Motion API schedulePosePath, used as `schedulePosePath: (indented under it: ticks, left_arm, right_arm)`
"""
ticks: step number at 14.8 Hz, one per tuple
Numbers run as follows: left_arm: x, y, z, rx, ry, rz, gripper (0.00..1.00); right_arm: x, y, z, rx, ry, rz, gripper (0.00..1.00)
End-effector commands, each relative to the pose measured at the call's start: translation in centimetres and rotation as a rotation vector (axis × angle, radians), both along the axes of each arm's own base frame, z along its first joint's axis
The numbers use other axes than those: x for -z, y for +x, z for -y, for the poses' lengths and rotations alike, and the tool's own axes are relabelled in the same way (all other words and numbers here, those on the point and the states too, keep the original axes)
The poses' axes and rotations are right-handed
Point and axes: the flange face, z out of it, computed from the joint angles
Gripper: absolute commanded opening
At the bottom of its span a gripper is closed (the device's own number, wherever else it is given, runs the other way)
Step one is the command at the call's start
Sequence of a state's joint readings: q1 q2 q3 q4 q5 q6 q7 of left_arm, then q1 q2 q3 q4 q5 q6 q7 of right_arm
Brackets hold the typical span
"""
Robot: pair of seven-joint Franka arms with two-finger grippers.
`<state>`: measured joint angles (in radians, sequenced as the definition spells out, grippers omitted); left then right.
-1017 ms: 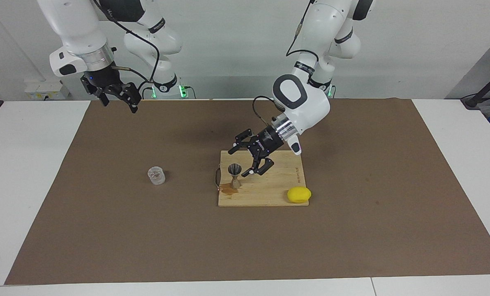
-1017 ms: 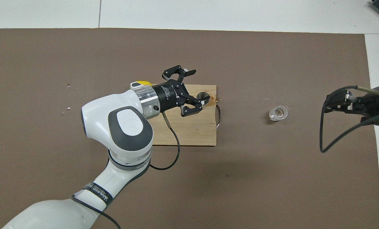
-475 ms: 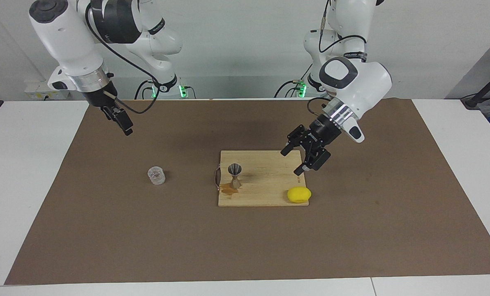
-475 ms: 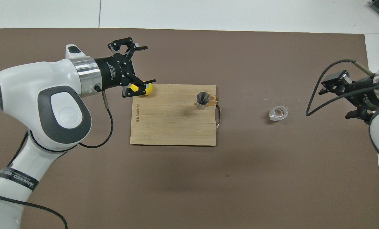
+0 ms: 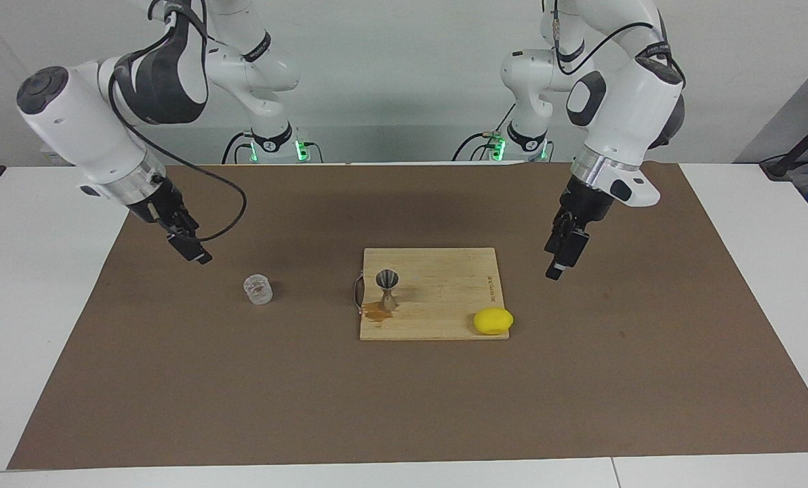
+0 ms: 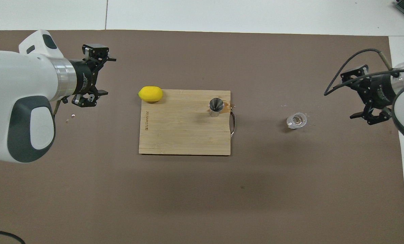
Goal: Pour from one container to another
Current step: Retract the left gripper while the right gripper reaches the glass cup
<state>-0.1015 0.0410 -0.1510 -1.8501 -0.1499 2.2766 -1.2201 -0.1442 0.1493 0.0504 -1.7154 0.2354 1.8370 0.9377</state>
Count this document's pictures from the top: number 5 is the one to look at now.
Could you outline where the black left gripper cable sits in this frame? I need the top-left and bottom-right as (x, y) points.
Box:
(542, 0), (687, 89)

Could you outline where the black stand pole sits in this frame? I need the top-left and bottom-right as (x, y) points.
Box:
(760, 108), (808, 180)

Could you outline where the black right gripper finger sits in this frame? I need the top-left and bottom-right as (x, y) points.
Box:
(167, 218), (208, 265)
(177, 211), (213, 264)

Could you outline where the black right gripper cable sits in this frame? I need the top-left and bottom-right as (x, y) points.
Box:
(108, 0), (248, 243)

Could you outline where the wooden cutting board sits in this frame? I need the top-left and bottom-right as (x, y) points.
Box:
(353, 247), (511, 342)

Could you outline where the small clear glass cup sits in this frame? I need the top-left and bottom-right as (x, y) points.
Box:
(243, 274), (273, 306)

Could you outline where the steel cocktail jigger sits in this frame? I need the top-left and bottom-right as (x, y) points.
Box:
(376, 269), (399, 313)

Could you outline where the brown table mat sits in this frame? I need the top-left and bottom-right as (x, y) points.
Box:
(7, 163), (808, 470)

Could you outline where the yellow lemon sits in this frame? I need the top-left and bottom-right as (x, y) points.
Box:
(473, 307), (514, 336)

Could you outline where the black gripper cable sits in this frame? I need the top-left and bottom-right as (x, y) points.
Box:
(542, 0), (687, 89)
(108, 0), (248, 243)

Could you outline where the black base cable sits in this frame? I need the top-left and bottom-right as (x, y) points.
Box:
(451, 102), (517, 163)
(222, 131), (256, 165)

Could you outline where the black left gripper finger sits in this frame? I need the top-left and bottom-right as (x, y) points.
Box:
(565, 224), (591, 272)
(545, 216), (571, 281)

